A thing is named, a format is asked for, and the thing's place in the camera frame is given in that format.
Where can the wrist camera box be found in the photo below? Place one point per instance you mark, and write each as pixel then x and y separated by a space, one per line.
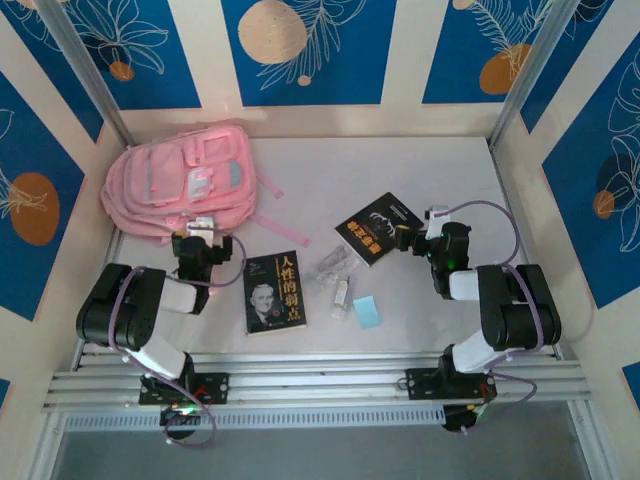
pixel 202 227
pixel 434 225

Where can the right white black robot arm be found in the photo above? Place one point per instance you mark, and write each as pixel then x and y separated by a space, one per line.
pixel 520 310

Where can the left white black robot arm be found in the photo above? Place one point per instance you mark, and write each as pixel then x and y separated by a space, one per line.
pixel 120 310

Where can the left aluminium corner post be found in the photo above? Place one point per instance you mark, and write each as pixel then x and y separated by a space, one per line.
pixel 85 65

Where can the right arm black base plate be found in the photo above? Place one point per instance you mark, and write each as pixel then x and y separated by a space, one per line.
pixel 420 384

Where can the clear bag of grey stationery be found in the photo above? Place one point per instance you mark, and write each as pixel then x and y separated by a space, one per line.
pixel 330 262

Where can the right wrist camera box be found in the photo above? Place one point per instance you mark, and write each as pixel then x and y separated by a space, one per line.
pixel 434 225

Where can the right aluminium side rail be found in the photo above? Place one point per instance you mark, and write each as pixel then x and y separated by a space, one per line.
pixel 501 175

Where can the black book with portrait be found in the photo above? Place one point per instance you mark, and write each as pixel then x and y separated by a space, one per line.
pixel 275 300

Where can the black book with antlers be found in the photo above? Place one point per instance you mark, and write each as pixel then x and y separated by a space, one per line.
pixel 370 235

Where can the aluminium mounting rail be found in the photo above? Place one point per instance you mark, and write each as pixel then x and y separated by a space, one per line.
pixel 320 380

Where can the pink school backpack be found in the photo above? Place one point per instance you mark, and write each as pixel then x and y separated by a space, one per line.
pixel 165 175

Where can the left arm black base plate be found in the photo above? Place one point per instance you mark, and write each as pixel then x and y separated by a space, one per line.
pixel 215 387

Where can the right aluminium corner post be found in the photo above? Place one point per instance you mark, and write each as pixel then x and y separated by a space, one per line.
pixel 532 65

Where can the aluminium corner post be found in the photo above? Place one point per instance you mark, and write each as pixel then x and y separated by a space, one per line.
pixel 85 65
pixel 532 65

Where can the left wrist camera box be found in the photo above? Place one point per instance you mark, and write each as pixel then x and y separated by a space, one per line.
pixel 202 227

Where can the light blue sticky notepad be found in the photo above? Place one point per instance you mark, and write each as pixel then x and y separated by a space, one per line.
pixel 367 312

